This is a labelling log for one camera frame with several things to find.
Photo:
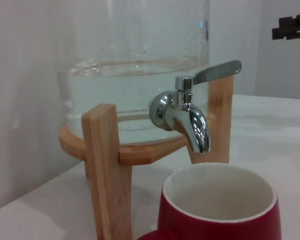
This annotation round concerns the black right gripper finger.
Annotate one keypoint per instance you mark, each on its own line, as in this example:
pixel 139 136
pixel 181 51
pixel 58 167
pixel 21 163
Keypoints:
pixel 290 32

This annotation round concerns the chrome metal faucet with lever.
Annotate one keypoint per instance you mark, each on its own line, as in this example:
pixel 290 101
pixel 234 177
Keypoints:
pixel 197 125

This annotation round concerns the red ceramic cup white inside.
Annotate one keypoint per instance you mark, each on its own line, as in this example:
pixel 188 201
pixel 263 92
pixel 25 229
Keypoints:
pixel 190 220

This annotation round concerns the clear glass water dispenser jar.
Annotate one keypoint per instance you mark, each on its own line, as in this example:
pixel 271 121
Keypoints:
pixel 127 87

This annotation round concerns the wooden dispenser stand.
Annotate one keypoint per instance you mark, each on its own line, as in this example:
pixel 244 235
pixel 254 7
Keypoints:
pixel 102 162

